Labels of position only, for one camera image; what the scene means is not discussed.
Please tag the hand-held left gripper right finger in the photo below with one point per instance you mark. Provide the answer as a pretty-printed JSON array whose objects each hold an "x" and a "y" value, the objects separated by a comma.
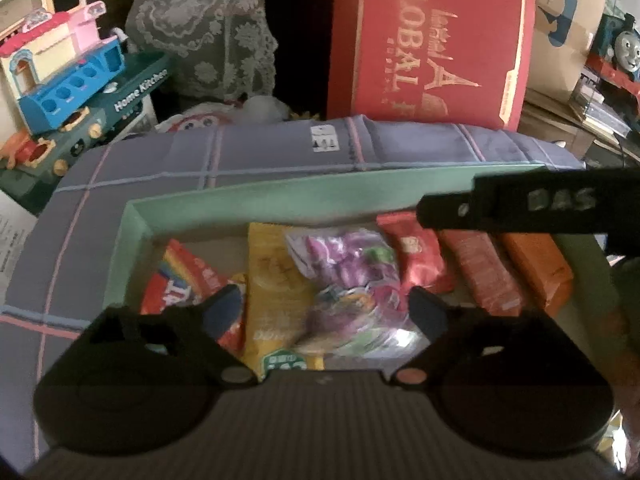
[{"x": 424, "y": 312}]

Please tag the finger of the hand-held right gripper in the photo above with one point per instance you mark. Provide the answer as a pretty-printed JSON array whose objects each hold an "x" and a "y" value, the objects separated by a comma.
[{"x": 447, "y": 210}]

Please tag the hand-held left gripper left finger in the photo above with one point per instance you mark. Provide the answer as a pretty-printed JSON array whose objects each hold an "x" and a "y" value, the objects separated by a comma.
[{"x": 227, "y": 307}]

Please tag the purple candy packet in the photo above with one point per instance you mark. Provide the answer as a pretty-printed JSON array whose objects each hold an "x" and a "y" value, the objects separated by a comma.
[{"x": 350, "y": 265}]

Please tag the mint green cardboard box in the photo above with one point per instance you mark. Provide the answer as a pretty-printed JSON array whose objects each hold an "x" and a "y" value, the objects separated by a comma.
[{"x": 300, "y": 200}]

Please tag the yellow snack packet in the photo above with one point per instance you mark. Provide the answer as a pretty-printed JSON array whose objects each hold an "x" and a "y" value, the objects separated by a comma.
[{"x": 275, "y": 285}]

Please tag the small red snack packet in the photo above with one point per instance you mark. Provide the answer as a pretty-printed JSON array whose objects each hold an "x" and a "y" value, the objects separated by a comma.
[{"x": 415, "y": 255}]

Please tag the rainbow red snack packet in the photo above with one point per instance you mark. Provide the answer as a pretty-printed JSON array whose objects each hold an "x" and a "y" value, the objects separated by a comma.
[{"x": 175, "y": 280}]

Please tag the salmon pink snack bar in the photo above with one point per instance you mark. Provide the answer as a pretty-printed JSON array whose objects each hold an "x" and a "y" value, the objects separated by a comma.
[{"x": 480, "y": 270}]

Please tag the orange snack packet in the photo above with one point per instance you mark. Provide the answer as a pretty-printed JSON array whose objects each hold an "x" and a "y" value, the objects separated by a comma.
[{"x": 535, "y": 270}]

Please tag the purple plaid blanket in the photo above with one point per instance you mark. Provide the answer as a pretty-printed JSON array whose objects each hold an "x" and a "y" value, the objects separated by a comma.
[{"x": 150, "y": 170}]

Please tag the blue toy train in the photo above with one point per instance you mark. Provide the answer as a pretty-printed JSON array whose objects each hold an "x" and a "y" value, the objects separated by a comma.
[{"x": 625, "y": 45}]

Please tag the red cardboard box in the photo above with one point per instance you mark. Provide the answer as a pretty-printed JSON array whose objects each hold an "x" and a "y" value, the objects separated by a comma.
[{"x": 450, "y": 35}]

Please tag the red and white plush toy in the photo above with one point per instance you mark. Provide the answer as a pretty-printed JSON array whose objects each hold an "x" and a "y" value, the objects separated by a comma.
[{"x": 195, "y": 120}]

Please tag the bear print cardboard box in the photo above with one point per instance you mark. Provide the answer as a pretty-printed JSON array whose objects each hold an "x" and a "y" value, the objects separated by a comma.
[{"x": 560, "y": 10}]

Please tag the white instruction sheet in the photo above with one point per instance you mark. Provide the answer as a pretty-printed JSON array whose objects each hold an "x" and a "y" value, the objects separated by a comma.
[{"x": 12, "y": 240}]

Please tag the toy home kitchen set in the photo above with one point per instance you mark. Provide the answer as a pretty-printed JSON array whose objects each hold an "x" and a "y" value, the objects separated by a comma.
[{"x": 135, "y": 85}]

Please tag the pink and blue toy house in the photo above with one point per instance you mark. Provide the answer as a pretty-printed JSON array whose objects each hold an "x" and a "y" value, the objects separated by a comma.
[{"x": 65, "y": 95}]

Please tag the grey lace cloth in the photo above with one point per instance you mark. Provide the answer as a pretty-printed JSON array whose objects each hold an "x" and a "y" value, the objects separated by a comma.
[{"x": 200, "y": 20}]

